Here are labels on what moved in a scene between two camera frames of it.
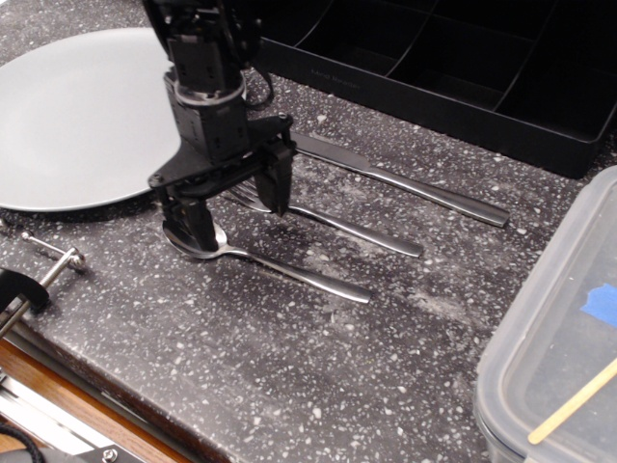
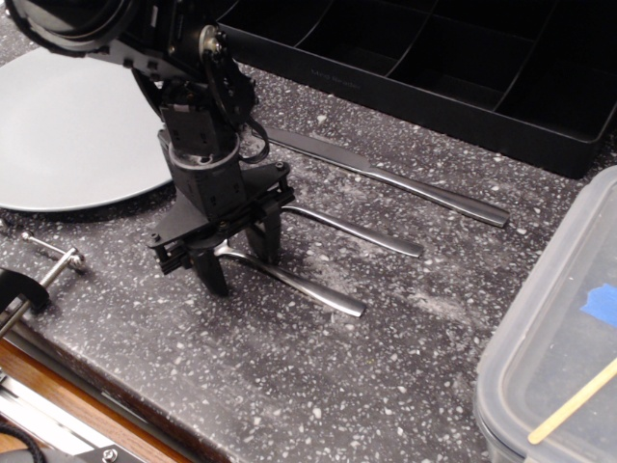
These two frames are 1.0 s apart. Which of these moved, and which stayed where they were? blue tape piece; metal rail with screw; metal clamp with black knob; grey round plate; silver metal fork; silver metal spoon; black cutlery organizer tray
Moved: silver metal spoon
Stayed: black cutlery organizer tray; metal rail with screw; metal clamp with black knob; silver metal fork; grey round plate; blue tape piece
